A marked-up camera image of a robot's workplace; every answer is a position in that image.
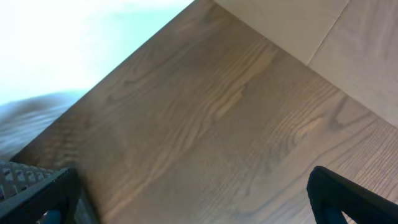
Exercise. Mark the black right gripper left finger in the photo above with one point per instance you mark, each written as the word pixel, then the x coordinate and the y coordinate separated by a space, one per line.
pixel 55 197

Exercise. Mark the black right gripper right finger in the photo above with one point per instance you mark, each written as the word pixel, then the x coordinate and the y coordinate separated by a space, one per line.
pixel 333 196

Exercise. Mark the grey plastic slotted basket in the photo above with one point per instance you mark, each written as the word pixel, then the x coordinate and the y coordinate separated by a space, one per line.
pixel 16 178

